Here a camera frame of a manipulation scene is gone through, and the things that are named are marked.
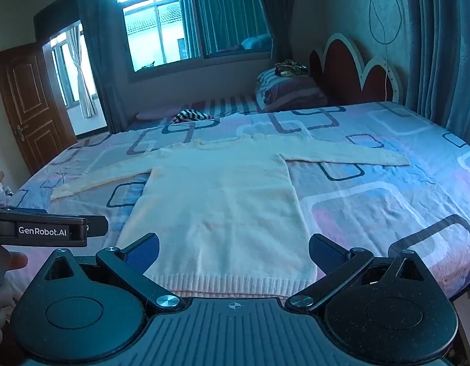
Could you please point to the brown wooden door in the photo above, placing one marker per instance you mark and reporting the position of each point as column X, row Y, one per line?
column 29, row 99

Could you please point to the red white headboard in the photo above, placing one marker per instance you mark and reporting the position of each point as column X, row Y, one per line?
column 341, row 72

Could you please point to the gold patterned cloth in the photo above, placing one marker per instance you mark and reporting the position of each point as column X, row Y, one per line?
column 290, row 68

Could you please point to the patterned bedsheet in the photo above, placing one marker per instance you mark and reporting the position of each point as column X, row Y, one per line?
column 372, row 198

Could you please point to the sliding glass window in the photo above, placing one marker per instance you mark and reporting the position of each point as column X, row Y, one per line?
column 197, row 15

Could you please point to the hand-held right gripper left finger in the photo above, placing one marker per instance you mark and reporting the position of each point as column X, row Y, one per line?
column 141, row 253

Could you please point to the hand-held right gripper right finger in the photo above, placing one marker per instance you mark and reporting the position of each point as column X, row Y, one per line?
column 326, row 253

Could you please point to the white knit sweater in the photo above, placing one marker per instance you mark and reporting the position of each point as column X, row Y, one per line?
column 219, row 206

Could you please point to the striped pillow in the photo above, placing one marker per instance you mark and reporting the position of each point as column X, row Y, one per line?
column 292, row 91

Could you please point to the black white red striped cloth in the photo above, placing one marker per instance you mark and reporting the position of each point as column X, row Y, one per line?
column 191, row 116

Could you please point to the pink striped mattress sheet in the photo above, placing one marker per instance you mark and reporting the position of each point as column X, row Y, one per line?
column 227, row 105

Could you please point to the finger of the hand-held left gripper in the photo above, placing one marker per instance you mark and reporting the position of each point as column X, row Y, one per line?
column 98, row 225

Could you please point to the person's left hand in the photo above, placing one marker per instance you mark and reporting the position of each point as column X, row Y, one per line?
column 6, row 267

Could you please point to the dark blue curtain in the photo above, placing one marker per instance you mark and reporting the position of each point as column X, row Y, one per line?
column 275, row 7
column 99, row 45
column 437, row 45

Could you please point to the white tied curtain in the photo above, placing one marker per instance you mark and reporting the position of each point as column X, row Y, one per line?
column 82, row 80

